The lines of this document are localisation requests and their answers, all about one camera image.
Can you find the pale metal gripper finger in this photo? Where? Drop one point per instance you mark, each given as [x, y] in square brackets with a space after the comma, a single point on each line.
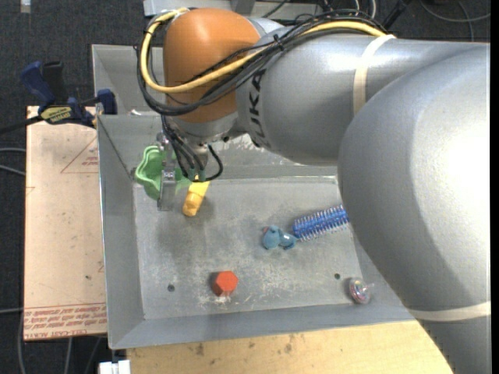
[167, 158]
[167, 195]

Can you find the green wavy plastic cup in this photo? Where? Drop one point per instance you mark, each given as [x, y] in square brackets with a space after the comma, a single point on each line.
[150, 171]

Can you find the yellow toy food piece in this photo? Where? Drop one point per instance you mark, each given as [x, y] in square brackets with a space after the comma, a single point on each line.
[193, 203]

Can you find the grey metal bin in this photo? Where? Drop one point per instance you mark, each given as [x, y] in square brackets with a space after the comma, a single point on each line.
[241, 248]

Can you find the red hexagonal block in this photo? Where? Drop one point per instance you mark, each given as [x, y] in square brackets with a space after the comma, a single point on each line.
[225, 283]

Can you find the brown cardboard board, red print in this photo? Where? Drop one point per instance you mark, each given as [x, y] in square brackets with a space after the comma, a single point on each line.
[62, 228]

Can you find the blue toy animal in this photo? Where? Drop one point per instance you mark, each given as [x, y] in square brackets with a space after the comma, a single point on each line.
[273, 238]

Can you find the blue bristle roller brush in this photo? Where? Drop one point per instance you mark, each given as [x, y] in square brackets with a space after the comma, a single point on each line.
[319, 222]

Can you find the clear multicoloured spinning top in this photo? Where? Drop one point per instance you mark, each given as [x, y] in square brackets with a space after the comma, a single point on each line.
[359, 290]

